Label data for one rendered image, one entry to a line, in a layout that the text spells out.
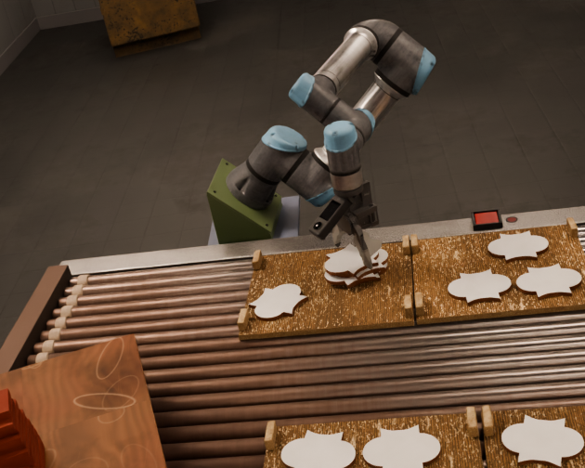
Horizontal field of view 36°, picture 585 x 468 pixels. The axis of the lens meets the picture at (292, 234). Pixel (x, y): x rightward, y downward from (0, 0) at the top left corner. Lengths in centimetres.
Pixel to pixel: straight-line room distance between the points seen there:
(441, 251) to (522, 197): 218
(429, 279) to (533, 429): 57
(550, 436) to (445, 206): 278
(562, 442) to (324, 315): 67
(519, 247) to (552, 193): 222
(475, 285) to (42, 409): 100
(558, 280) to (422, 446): 60
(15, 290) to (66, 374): 262
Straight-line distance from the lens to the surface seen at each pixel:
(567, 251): 227
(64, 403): 191
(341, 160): 207
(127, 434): 177
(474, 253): 228
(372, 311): 211
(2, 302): 452
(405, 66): 246
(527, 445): 173
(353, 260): 222
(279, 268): 233
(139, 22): 756
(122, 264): 258
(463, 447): 174
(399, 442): 175
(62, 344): 231
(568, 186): 454
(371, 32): 243
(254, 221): 256
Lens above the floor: 214
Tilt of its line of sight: 29 degrees down
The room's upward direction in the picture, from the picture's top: 11 degrees counter-clockwise
